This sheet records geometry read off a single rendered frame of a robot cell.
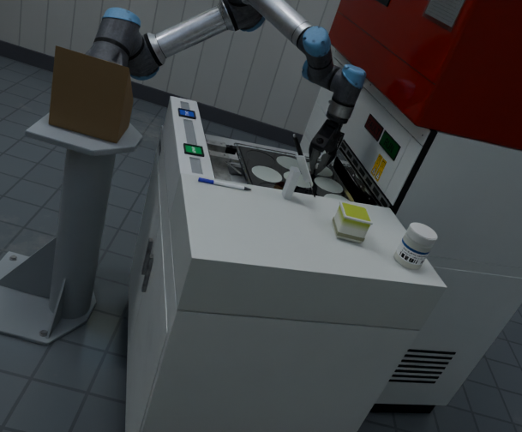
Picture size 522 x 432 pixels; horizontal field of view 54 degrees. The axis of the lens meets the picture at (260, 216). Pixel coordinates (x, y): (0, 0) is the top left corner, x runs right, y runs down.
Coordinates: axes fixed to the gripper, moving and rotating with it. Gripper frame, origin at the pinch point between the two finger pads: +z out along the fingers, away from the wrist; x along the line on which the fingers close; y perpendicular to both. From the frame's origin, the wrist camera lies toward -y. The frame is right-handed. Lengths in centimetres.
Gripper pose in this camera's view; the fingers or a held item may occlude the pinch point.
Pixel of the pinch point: (314, 171)
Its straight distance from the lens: 172.0
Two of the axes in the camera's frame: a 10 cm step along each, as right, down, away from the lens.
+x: -8.8, -4.4, 2.1
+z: -2.9, 8.2, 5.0
